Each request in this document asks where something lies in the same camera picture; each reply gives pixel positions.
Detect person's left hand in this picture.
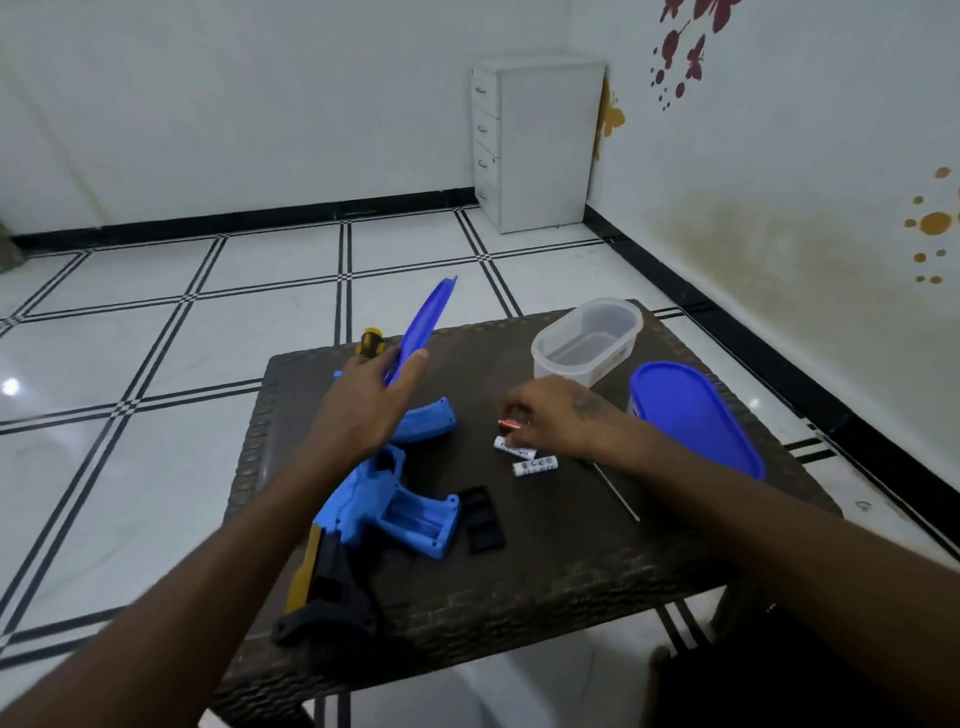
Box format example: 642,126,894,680
306,345,432,471

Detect person's right hand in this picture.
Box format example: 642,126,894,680
498,375,629,463

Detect blue curved plastic cover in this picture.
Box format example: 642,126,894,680
384,275,459,388

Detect person's left forearm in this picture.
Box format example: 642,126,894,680
0,447,378,728

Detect person's right forearm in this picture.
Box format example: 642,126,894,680
597,417,960,728

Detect black battery cover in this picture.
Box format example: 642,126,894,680
456,486,506,556

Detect thin metal rod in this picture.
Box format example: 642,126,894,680
591,460,642,524

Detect clear plastic container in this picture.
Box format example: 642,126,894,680
530,297,645,389

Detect blue toy gun black stock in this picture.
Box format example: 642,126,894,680
270,369,462,648

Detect blue oval container lid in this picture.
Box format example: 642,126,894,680
627,360,767,482

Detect white drawer cabinet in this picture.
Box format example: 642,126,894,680
470,53,608,235

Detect person's black trousers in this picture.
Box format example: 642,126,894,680
649,604,927,728

